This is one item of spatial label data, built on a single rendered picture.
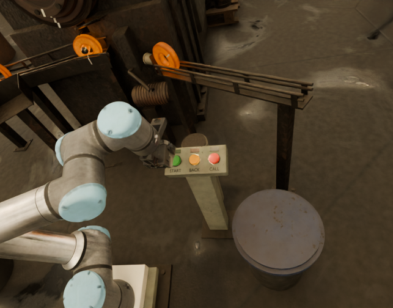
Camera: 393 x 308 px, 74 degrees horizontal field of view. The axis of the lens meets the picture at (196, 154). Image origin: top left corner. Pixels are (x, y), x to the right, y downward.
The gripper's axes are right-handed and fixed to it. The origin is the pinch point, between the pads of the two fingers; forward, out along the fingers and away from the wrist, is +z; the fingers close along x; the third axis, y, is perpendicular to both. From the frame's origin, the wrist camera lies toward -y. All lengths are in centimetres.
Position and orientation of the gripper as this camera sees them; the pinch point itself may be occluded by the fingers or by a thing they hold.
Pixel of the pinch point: (170, 155)
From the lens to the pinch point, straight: 94.6
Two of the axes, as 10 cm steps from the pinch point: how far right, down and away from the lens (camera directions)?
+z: 2.5, 3.0, 9.2
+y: -0.2, 9.5, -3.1
